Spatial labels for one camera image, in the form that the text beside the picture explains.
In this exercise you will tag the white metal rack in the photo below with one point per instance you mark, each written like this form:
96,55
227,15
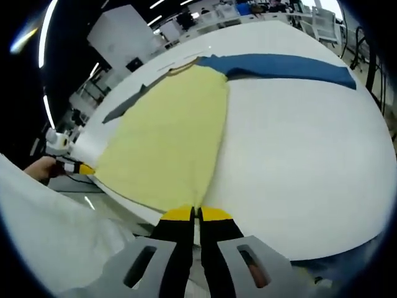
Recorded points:
324,25

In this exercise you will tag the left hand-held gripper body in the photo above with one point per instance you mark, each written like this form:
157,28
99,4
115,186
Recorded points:
60,144

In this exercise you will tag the person's left hand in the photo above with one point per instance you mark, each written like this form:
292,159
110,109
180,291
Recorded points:
43,169

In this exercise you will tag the blue bin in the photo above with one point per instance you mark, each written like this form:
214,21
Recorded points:
242,9

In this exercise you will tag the black floor stand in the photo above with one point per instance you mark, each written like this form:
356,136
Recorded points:
370,71

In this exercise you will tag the white pillar with black panel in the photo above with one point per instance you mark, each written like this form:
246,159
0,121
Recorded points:
121,34

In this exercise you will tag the person's white shirt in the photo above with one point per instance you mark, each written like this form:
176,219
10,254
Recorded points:
46,223

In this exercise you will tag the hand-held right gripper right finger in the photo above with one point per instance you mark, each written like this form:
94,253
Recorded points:
223,248

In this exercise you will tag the black wall panel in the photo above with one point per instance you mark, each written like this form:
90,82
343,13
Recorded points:
134,64

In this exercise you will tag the office workstation row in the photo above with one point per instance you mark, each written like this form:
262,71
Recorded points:
93,96

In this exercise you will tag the yellowish ceiling lamp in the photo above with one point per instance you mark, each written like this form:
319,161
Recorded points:
24,40

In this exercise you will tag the short ceiling light strip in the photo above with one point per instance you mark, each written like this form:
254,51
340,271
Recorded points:
94,70
49,111

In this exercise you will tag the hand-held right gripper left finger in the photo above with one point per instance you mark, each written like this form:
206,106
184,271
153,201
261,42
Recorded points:
173,248

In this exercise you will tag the yellow garment with coloured sleeves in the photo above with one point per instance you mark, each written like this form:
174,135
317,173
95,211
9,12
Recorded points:
170,133

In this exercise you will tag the straight ceiling light strip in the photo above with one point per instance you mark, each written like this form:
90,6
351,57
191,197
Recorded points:
46,34

